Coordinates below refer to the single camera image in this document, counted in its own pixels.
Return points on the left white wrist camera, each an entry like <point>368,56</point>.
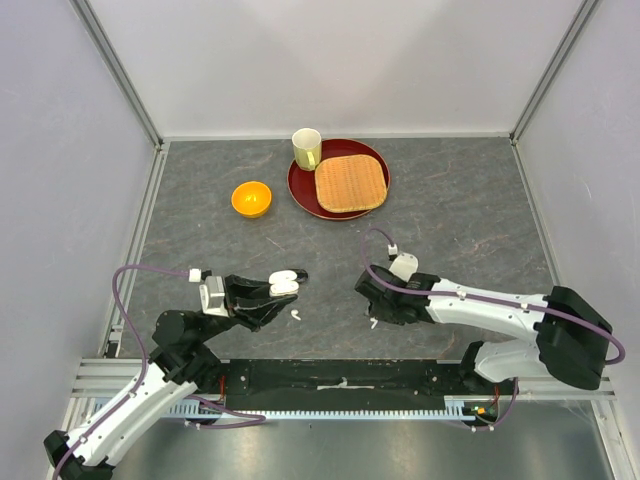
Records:
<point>212,296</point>

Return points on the slotted cable duct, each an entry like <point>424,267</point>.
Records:
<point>453,410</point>

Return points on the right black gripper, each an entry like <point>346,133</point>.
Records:
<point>379,313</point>

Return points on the black earbud charging case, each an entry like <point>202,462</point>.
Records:
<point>301,275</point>

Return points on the aluminium frame rail left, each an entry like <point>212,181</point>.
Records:
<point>106,50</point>

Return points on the white earbud charging case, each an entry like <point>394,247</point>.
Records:
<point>283,283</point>

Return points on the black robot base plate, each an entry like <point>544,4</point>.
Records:
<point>344,385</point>

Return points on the orange bowl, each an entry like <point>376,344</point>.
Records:
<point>252,199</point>

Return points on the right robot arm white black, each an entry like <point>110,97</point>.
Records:
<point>557,335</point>

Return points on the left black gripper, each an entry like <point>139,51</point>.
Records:
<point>244,297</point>

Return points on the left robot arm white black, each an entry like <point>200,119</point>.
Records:
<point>180,365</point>

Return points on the cream ceramic mug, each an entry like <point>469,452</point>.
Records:
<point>307,147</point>

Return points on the aluminium frame rail right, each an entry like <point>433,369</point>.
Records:
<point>566,45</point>

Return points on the dark red round tray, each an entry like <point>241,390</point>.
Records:
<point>301,183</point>

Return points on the woven bamboo square tray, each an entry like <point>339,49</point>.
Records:
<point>350,183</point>

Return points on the aluminium frame rail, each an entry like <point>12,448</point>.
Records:
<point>106,50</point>
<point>566,45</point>

